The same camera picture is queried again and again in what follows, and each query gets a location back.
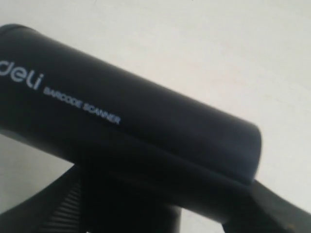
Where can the black handheld barcode scanner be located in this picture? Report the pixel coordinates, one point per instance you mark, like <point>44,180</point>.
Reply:
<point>140,152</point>

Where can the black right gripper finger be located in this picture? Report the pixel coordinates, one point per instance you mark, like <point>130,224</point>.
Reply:
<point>263,211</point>

